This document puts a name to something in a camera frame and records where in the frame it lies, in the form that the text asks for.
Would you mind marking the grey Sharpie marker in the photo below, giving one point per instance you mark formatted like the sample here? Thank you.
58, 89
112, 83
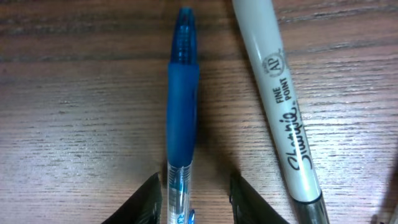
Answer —
260, 31

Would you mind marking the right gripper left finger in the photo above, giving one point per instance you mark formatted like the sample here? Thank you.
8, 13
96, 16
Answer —
144, 206

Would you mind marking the black ballpoint pen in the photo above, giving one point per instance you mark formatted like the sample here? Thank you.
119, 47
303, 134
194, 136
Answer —
394, 218

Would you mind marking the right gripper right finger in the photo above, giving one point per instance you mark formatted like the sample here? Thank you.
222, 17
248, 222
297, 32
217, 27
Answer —
248, 205

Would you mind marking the blue ballpoint pen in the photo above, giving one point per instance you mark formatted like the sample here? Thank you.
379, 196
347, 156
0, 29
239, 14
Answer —
181, 121

